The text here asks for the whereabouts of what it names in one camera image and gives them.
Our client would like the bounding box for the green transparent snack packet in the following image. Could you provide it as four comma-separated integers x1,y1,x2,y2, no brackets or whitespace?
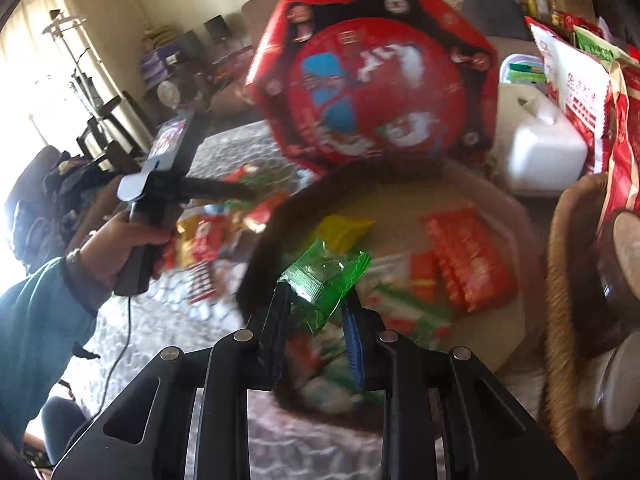
279,238,371,334

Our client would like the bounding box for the teal sleeved left forearm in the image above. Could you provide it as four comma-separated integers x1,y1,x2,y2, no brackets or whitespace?
1,250,111,450

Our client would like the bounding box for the person's left hand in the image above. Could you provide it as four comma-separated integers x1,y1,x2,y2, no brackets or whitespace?
79,211,171,287

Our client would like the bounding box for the red white patterned snack packet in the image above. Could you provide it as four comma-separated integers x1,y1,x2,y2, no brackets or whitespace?
192,214,227,261

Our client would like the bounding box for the wicker basket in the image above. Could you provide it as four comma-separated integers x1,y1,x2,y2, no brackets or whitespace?
544,174,624,479

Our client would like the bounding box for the orange-red snack packet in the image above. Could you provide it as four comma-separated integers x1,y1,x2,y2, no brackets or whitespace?
422,207,516,315

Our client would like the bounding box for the yellow snack packet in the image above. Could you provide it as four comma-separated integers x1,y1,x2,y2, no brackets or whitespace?
309,214,375,255

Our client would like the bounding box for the red octagonal box base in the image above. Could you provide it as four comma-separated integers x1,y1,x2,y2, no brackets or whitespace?
236,154,544,417

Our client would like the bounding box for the red octagonal box lid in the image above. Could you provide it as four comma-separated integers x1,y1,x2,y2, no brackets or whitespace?
252,15,498,172

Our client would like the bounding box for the white plastic jug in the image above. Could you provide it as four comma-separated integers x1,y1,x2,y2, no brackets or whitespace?
491,84,588,197

